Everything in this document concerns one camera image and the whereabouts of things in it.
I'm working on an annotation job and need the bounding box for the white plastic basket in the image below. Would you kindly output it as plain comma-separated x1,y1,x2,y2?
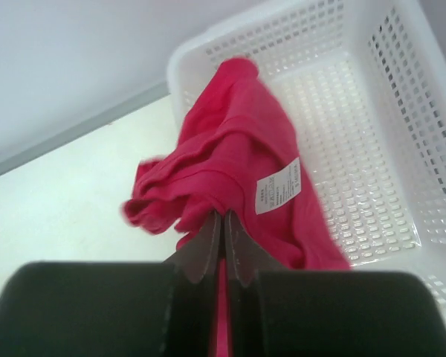
167,1,446,312

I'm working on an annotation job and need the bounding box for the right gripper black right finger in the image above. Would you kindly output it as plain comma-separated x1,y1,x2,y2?
224,213,437,356

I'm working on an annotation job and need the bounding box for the magenta t shirt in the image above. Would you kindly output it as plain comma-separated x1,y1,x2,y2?
123,58,349,356

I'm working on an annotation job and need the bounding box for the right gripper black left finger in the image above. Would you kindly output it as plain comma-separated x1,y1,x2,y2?
0,213,222,356

